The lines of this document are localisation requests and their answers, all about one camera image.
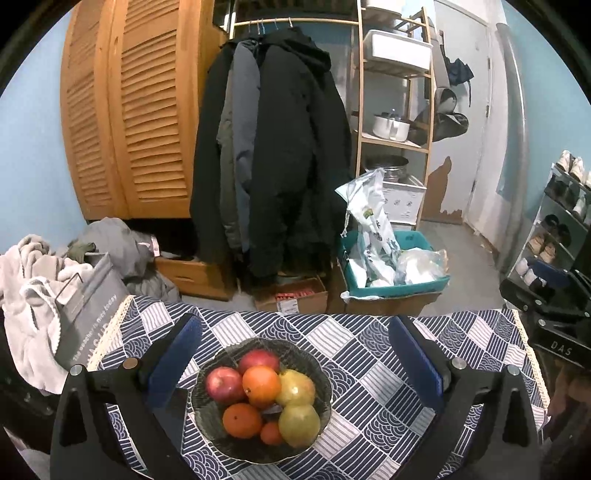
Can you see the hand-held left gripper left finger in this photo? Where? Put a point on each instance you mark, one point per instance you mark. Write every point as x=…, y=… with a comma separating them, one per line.
x=175, y=364

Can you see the navy white patterned tablecloth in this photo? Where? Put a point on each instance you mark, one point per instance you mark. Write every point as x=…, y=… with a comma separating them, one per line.
x=360, y=341

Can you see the medium orange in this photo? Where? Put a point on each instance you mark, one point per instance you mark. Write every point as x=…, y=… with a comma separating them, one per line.
x=242, y=420

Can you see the printed white plastic bag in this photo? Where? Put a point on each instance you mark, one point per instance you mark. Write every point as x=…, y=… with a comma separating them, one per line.
x=369, y=217

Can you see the wooden shelf unit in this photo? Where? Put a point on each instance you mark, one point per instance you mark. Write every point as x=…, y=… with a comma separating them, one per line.
x=360, y=92

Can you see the black hooded coat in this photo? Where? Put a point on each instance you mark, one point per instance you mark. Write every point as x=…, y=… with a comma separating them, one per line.
x=295, y=161

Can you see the wooden louvered wardrobe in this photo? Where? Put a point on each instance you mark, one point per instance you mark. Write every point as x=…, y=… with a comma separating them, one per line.
x=138, y=115

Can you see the white pot with lid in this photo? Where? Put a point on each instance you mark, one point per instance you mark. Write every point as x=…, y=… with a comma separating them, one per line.
x=390, y=128

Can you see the grey cap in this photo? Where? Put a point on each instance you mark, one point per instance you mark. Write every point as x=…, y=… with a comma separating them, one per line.
x=447, y=99

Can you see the metal pot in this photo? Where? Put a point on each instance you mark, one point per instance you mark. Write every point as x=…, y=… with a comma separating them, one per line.
x=390, y=168

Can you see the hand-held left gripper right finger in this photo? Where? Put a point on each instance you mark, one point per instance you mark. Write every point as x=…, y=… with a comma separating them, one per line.
x=418, y=364

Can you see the ribbed glass bowl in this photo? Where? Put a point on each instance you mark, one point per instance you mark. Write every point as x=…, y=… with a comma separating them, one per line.
x=205, y=415

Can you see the red apple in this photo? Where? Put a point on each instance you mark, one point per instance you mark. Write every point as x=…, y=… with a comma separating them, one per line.
x=259, y=360
x=225, y=384

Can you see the plain cardboard box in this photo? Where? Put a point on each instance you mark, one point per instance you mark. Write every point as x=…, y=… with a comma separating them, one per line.
x=388, y=305

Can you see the large orange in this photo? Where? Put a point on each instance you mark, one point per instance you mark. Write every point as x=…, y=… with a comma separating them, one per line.
x=262, y=386

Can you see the yellow-green pear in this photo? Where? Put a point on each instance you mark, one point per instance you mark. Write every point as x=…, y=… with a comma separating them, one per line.
x=299, y=424
x=295, y=387

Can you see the metal shoe rack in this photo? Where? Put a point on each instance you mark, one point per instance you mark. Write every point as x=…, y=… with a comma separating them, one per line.
x=535, y=226

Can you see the white lattice basket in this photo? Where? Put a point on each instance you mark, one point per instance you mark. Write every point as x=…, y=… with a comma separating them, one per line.
x=406, y=203

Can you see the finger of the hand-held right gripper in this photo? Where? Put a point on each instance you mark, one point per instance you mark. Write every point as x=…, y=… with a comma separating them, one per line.
x=547, y=274

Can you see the small red-orange tangerine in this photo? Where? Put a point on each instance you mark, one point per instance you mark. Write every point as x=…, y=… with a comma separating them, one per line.
x=271, y=433

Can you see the rows of shoes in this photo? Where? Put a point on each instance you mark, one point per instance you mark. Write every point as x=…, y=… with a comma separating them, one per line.
x=549, y=244

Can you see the grey tote bag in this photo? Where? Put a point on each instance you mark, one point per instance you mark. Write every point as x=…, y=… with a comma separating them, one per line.
x=87, y=314

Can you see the cardboard box with red packs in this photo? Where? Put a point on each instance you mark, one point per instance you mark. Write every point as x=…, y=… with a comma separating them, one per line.
x=300, y=300

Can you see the white door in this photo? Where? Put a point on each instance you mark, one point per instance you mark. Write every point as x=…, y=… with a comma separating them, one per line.
x=466, y=138

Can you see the white storage box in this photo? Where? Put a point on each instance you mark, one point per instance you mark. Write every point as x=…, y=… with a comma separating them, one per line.
x=397, y=50

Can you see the clear plastic bag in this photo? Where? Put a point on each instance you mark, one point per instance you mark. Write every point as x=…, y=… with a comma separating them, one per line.
x=420, y=267

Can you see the grey jacket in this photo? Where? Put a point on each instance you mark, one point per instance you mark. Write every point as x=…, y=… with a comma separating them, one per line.
x=238, y=138

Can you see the silver duct pipe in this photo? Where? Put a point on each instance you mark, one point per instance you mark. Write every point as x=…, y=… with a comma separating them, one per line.
x=515, y=138

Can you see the wooden drawer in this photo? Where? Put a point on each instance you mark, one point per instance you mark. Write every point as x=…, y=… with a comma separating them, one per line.
x=189, y=277

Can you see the teal plastic bin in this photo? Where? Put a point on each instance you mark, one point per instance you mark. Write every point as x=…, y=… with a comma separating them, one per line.
x=406, y=290

